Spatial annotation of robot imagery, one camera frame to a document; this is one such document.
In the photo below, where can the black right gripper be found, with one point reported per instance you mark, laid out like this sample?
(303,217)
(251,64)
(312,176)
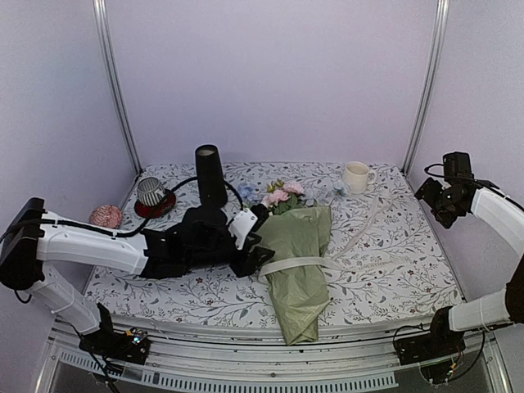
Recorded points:
(427,193)

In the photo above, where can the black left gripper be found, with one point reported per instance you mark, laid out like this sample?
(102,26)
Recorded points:
(251,262)

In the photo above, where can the green paper flower bouquet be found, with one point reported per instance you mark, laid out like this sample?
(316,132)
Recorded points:
(298,231)

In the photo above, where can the white printed ribbon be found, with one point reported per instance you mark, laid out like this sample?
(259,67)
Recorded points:
(381,202)

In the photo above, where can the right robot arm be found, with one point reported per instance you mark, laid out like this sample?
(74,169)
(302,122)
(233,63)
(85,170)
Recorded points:
(497,240)

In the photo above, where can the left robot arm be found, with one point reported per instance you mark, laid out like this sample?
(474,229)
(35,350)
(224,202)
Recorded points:
(37,237)

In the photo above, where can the black tall vase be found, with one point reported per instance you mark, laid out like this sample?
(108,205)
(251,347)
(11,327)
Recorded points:
(210,177)

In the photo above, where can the floral patterned table mat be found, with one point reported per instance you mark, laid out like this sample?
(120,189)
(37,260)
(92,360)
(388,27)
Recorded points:
(216,297)

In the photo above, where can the cream ceramic mug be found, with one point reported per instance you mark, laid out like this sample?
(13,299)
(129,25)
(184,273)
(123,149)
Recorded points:
(358,176)

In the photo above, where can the red floral saucer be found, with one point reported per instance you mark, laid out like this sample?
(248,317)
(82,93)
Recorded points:
(157,211)

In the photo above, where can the black white striped cup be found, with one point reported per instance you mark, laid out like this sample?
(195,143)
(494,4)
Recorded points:
(150,191)

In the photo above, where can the red patterned bowl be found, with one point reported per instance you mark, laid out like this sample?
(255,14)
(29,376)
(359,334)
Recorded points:
(107,216)

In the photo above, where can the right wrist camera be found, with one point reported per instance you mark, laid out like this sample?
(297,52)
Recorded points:
(457,165)

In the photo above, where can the right aluminium post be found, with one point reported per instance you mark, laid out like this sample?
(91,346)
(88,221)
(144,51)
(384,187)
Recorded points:
(436,48)

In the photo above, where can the aluminium post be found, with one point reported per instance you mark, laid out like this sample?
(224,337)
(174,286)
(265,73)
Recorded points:
(436,48)
(108,57)

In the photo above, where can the aluminium frame rail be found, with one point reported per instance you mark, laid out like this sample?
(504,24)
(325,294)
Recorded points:
(351,358)

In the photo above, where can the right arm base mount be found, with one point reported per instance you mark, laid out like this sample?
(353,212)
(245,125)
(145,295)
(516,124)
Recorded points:
(437,341)

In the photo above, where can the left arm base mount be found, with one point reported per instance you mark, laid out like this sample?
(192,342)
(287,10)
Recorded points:
(131,346)

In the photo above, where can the left aluminium post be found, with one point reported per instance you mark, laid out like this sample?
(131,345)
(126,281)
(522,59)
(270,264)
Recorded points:
(108,57)

